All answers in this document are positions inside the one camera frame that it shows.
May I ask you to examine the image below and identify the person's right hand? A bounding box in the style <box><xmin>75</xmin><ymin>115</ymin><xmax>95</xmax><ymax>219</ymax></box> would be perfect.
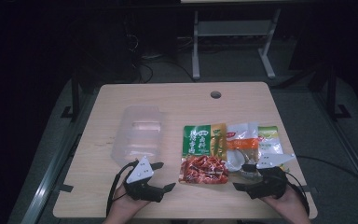
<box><xmin>260</xmin><ymin>186</ymin><xmax>308</xmax><ymax>219</ymax></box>

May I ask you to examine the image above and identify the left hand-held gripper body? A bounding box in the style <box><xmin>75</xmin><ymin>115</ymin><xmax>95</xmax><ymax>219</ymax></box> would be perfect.
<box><xmin>123</xmin><ymin>155</ymin><xmax>166</xmax><ymax>203</ymax></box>

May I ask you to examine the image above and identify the green and red chili packet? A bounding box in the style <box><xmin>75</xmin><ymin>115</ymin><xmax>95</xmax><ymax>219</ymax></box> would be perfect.
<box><xmin>178</xmin><ymin>123</ymin><xmax>230</xmax><ymax>186</ymax></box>

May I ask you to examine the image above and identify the black floor cable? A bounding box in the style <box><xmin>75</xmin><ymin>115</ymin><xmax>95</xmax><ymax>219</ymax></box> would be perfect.
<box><xmin>132</xmin><ymin>57</ymin><xmax>198</xmax><ymax>84</ymax></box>

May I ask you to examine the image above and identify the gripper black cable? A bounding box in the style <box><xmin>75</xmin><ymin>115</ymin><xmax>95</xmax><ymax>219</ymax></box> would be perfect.
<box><xmin>105</xmin><ymin>160</ymin><xmax>140</xmax><ymax>217</ymax></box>
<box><xmin>285</xmin><ymin>154</ymin><xmax>358</xmax><ymax>217</ymax></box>

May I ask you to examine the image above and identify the clear plastic container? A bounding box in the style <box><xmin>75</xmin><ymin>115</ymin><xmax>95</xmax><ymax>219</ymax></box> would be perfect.
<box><xmin>110</xmin><ymin>105</ymin><xmax>165</xmax><ymax>168</ymax></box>

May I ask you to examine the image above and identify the aluminium frame rail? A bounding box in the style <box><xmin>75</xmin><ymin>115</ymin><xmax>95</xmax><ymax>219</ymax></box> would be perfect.
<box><xmin>20</xmin><ymin>90</ymin><xmax>102</xmax><ymax>224</ymax></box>
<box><xmin>310</xmin><ymin>88</ymin><xmax>358</xmax><ymax>203</ymax></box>

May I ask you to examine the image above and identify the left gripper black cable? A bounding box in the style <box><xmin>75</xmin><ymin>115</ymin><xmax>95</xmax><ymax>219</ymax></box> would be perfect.
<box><xmin>105</xmin><ymin>160</ymin><xmax>140</xmax><ymax>217</ymax></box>

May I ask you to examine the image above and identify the white metal table frame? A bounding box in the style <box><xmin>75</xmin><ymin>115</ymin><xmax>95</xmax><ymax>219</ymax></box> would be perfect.
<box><xmin>191</xmin><ymin>7</ymin><xmax>282</xmax><ymax>80</ymax></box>

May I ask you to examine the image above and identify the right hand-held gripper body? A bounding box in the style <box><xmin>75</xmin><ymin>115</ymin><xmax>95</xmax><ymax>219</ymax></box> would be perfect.
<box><xmin>248</xmin><ymin>152</ymin><xmax>296</xmax><ymax>201</ymax></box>

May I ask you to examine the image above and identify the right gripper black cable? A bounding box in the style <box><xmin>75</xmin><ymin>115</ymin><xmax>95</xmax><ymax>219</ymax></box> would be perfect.
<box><xmin>285</xmin><ymin>154</ymin><xmax>358</xmax><ymax>217</ymax></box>

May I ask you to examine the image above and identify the black metal stand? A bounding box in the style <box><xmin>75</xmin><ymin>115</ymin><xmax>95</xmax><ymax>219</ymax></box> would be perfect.
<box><xmin>310</xmin><ymin>63</ymin><xmax>352</xmax><ymax>121</ymax></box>
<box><xmin>60</xmin><ymin>69</ymin><xmax>82</xmax><ymax>122</ymax></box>

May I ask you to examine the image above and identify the white packet with orange band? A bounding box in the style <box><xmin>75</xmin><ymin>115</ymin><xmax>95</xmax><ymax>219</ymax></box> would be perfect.
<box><xmin>225</xmin><ymin>121</ymin><xmax>260</xmax><ymax>174</ymax></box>

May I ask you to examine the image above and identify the person's left hand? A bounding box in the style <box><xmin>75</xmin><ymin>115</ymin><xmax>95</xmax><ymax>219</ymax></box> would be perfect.
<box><xmin>113</xmin><ymin>184</ymin><xmax>152</xmax><ymax>217</ymax></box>

